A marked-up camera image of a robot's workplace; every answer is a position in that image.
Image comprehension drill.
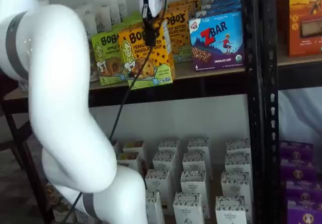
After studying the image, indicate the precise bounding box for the orange Bobo's box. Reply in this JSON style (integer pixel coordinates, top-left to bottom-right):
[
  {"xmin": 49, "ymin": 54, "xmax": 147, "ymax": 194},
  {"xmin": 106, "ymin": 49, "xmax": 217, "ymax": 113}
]
[
  {"xmin": 117, "ymin": 19, "xmax": 175, "ymax": 91},
  {"xmin": 168, "ymin": 0, "xmax": 202, "ymax": 6},
  {"xmin": 163, "ymin": 13, "xmax": 191, "ymax": 64},
  {"xmin": 167, "ymin": 2, "xmax": 197, "ymax": 16}
]

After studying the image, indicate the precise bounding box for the black tripod stand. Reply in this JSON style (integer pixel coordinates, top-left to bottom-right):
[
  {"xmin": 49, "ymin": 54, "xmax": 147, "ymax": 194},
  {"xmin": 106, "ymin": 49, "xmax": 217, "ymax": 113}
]
[{"xmin": 0, "ymin": 100, "xmax": 55, "ymax": 224}]

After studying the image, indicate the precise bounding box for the green Bobo's box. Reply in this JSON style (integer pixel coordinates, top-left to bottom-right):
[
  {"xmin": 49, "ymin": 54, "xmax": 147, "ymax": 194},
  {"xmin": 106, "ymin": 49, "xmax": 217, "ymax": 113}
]
[
  {"xmin": 111, "ymin": 19, "xmax": 144, "ymax": 33},
  {"xmin": 129, "ymin": 10, "xmax": 144, "ymax": 21},
  {"xmin": 91, "ymin": 31, "xmax": 129, "ymax": 87}
]

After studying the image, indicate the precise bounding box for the white granola bag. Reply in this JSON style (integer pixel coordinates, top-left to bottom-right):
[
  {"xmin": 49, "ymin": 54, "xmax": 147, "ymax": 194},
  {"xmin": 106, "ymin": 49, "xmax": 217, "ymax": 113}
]
[
  {"xmin": 95, "ymin": 4, "xmax": 113, "ymax": 33},
  {"xmin": 108, "ymin": 0, "xmax": 122, "ymax": 26},
  {"xmin": 117, "ymin": 0, "xmax": 128, "ymax": 22}
]

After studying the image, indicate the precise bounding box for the particle board shelf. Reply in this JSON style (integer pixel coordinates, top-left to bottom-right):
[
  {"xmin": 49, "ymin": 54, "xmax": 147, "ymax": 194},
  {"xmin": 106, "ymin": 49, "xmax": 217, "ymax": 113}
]
[{"xmin": 2, "ymin": 66, "xmax": 246, "ymax": 101}]

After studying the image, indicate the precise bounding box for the purple snack box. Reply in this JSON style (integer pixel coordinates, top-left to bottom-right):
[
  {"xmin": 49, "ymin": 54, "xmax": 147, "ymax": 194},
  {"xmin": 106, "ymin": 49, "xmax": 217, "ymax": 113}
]
[
  {"xmin": 280, "ymin": 158, "xmax": 317, "ymax": 182},
  {"xmin": 285, "ymin": 179, "xmax": 322, "ymax": 202},
  {"xmin": 286, "ymin": 199, "xmax": 322, "ymax": 224},
  {"xmin": 280, "ymin": 140, "xmax": 314, "ymax": 162}
]

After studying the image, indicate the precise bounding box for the white patterned carton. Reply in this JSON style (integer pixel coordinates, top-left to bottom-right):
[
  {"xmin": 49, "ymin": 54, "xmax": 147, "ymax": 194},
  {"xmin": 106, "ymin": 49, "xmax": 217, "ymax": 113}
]
[
  {"xmin": 180, "ymin": 170, "xmax": 208, "ymax": 197},
  {"xmin": 152, "ymin": 151, "xmax": 177, "ymax": 174},
  {"xmin": 144, "ymin": 190, "xmax": 166, "ymax": 224},
  {"xmin": 187, "ymin": 137, "xmax": 210, "ymax": 157},
  {"xmin": 144, "ymin": 168, "xmax": 174, "ymax": 197},
  {"xmin": 220, "ymin": 171, "xmax": 251, "ymax": 200},
  {"xmin": 182, "ymin": 151, "xmax": 210, "ymax": 174},
  {"xmin": 225, "ymin": 138, "xmax": 251, "ymax": 157},
  {"xmin": 215, "ymin": 195, "xmax": 248, "ymax": 224},
  {"xmin": 158, "ymin": 138, "xmax": 181, "ymax": 157},
  {"xmin": 173, "ymin": 192, "xmax": 205, "ymax": 224},
  {"xmin": 224, "ymin": 153, "xmax": 252, "ymax": 175}
]

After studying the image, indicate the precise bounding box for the white plastic sheet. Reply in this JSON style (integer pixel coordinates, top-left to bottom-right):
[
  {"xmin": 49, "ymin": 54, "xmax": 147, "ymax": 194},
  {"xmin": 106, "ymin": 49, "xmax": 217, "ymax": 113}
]
[{"xmin": 278, "ymin": 88, "xmax": 322, "ymax": 144}]

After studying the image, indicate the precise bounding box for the black neighbouring shelf rack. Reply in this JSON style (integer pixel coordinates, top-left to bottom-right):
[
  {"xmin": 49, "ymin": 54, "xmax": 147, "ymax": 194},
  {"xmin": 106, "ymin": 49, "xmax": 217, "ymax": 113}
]
[{"xmin": 261, "ymin": 0, "xmax": 322, "ymax": 224}]

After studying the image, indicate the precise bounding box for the large orange snack box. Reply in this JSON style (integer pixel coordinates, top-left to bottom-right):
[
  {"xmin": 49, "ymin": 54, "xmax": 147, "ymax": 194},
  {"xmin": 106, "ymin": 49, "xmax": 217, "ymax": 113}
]
[{"xmin": 286, "ymin": 0, "xmax": 322, "ymax": 57}]

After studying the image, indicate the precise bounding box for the black cable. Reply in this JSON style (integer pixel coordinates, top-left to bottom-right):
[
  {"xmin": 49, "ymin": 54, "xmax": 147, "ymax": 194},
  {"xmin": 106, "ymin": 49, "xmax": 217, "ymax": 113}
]
[{"xmin": 60, "ymin": 0, "xmax": 169, "ymax": 224}]

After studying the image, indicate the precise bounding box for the black metal shelf rack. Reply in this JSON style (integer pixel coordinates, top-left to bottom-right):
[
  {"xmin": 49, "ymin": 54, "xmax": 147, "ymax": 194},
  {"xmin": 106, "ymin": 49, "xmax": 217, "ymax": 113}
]
[{"xmin": 1, "ymin": 0, "xmax": 264, "ymax": 224}]

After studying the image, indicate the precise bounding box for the red label granola bag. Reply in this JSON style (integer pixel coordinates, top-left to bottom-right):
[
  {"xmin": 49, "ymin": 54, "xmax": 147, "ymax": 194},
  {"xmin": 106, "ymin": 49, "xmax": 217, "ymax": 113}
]
[{"xmin": 74, "ymin": 4, "xmax": 99, "ymax": 83}]

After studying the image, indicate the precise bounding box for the yellow striped granola box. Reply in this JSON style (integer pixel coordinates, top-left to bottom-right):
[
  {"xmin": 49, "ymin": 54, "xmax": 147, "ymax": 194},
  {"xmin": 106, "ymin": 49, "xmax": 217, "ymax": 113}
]
[
  {"xmin": 122, "ymin": 140, "xmax": 145, "ymax": 159},
  {"xmin": 116, "ymin": 152, "xmax": 140, "ymax": 170}
]

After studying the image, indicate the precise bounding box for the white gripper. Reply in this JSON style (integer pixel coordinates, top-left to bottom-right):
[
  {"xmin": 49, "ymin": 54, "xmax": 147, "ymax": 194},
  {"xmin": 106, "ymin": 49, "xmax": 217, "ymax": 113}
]
[{"xmin": 138, "ymin": 0, "xmax": 168, "ymax": 46}]

